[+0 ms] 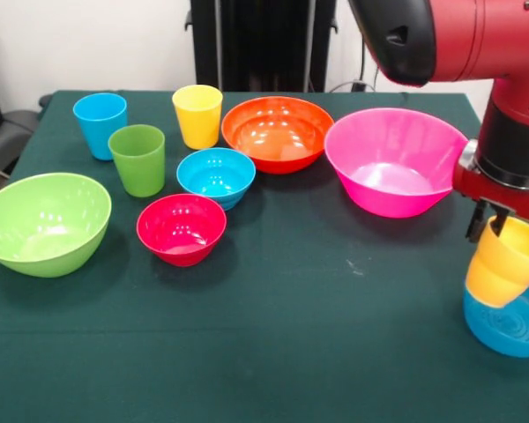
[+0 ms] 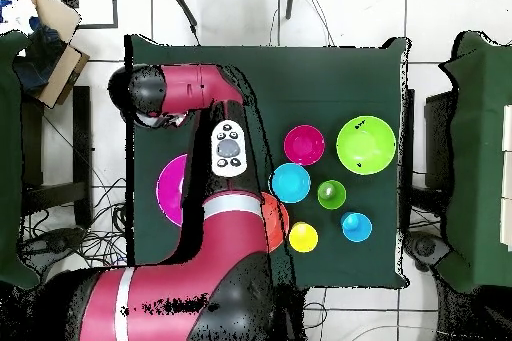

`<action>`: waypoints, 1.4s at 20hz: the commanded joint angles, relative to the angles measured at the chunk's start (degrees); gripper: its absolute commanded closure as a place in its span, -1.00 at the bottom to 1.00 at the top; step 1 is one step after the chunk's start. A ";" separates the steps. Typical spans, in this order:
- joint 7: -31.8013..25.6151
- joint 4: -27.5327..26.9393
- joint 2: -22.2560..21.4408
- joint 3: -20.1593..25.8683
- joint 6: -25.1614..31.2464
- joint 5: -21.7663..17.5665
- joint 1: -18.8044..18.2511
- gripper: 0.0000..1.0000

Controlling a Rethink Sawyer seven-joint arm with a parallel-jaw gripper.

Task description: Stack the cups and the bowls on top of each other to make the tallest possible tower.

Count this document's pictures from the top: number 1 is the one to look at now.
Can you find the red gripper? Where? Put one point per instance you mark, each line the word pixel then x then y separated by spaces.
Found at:
pixel 502 196

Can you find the short yellow cup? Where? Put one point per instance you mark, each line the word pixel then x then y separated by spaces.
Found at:
pixel 489 282
pixel 511 251

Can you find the dark blue bowl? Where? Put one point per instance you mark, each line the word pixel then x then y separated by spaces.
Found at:
pixel 511 335

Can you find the large pink bowl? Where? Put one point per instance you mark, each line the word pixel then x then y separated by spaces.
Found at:
pixel 397 150

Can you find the small red bowl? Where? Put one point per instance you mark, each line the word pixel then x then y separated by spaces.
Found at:
pixel 181 229

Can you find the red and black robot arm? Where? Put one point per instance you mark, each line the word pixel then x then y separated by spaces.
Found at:
pixel 467 39

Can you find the orange bowl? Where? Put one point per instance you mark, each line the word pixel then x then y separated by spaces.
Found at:
pixel 273 136

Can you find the dark green table cloth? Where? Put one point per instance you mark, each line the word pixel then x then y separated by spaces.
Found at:
pixel 264 330

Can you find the tall yellow cup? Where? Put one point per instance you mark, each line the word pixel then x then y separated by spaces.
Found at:
pixel 198 128

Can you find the green cup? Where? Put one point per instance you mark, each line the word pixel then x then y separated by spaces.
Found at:
pixel 139 167

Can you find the blue cup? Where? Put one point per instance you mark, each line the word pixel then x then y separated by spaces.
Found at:
pixel 97 128

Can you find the large green bowl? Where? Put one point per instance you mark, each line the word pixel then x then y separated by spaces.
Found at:
pixel 44 224

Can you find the black chair base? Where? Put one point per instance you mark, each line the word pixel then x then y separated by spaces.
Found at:
pixel 13 128

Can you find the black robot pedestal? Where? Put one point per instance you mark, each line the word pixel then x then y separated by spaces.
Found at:
pixel 264 44

